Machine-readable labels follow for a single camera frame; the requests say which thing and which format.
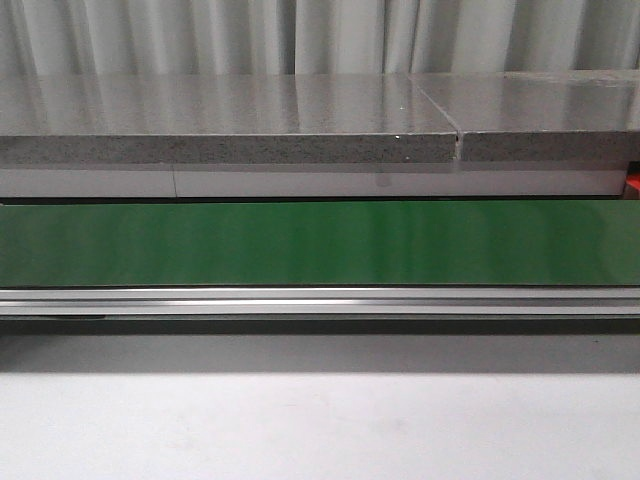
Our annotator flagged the green conveyor belt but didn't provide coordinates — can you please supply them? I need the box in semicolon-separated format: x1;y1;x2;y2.
1;200;639;288

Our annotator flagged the grey stone slab left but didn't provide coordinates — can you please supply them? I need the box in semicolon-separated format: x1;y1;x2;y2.
1;74;456;165

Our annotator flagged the grey stone slab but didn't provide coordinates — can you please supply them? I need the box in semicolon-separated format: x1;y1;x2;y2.
410;70;639;169
1;74;456;165

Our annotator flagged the grey stone slab right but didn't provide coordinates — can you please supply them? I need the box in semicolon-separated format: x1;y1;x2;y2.
410;70;639;169

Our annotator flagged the white base panel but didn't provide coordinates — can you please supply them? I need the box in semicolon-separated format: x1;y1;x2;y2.
1;162;628;199

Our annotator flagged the red plastic tray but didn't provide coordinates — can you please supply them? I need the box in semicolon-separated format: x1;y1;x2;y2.
623;173;640;200

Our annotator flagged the white curtain backdrop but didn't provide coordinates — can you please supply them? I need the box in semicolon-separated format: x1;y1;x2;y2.
1;1;639;76

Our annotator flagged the aluminium conveyor side rail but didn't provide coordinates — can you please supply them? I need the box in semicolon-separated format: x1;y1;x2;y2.
1;286;639;318

